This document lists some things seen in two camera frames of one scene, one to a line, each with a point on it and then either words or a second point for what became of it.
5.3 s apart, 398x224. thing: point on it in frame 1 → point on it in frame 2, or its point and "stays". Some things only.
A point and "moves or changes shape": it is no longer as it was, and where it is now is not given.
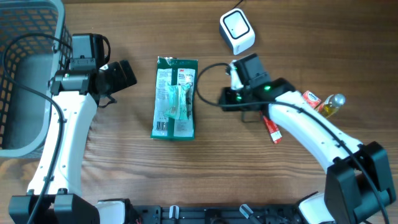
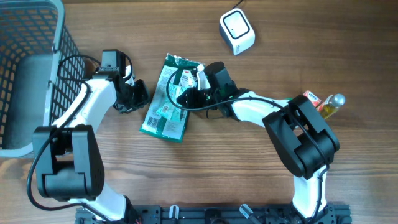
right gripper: x=226 y=94 → x=193 y=94
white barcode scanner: x=237 y=32 stays
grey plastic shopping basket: x=25 y=114 stays
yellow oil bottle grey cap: x=331 y=104 stays
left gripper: x=121 y=81 → x=143 y=97
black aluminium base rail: x=226 y=214 stays
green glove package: x=174 y=71 moves or changes shape
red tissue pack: x=311 y=99 stays
